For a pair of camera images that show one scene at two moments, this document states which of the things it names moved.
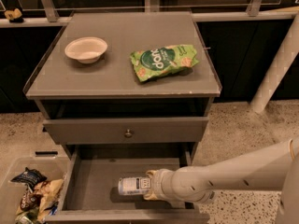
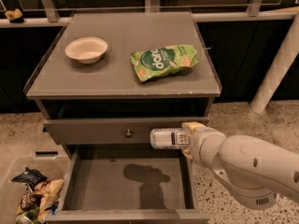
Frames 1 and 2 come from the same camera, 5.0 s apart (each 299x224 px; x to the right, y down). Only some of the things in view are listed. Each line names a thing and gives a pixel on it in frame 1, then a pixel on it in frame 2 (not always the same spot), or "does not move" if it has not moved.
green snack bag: (156, 62) does not move
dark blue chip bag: (30, 176) does not move
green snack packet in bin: (28, 217) does not move
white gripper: (160, 184) to (199, 144)
